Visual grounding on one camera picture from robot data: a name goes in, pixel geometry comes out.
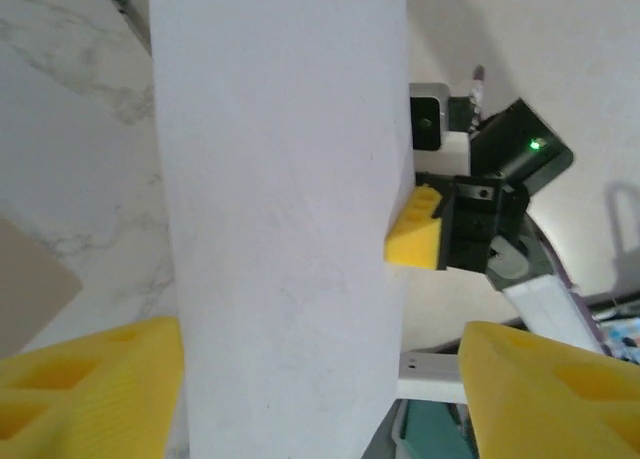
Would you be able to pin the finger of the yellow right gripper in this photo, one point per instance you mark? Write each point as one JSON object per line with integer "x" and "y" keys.
{"x": 417, "y": 244}

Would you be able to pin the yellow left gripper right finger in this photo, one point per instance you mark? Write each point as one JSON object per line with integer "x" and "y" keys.
{"x": 550, "y": 409}

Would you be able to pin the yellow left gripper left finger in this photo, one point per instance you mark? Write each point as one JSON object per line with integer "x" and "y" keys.
{"x": 75, "y": 394}

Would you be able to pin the brown clipboard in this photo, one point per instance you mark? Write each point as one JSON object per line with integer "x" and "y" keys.
{"x": 30, "y": 289}

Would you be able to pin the white paper sheet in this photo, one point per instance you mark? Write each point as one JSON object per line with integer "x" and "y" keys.
{"x": 280, "y": 204}

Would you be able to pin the colourful background clutter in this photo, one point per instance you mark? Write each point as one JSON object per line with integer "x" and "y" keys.
{"x": 620, "y": 336}

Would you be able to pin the teal container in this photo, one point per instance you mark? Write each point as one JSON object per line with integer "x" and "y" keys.
{"x": 430, "y": 429}

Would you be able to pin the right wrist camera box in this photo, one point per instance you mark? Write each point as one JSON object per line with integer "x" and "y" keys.
{"x": 425, "y": 119}

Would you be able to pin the aluminium table edge rail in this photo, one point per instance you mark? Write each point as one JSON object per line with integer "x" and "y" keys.
{"x": 430, "y": 376}

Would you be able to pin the aluminium side rail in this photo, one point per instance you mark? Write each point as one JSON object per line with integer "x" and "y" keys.
{"x": 131, "y": 14}

